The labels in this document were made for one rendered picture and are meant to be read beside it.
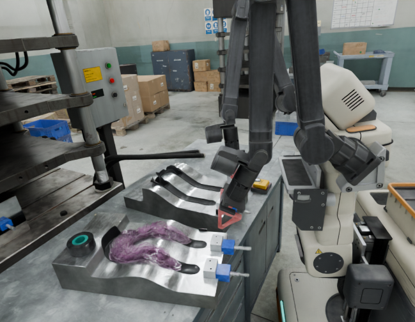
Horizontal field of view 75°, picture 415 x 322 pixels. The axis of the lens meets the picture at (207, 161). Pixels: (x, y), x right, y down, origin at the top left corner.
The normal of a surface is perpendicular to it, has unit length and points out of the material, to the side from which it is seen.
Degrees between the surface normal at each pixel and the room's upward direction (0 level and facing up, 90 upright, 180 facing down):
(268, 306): 0
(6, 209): 90
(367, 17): 90
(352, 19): 90
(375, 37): 90
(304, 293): 0
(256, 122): 81
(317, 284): 0
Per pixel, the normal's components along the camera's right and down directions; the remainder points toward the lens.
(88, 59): 0.87, 0.14
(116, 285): -0.20, 0.43
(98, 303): -0.07, -0.90
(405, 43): -0.44, 0.41
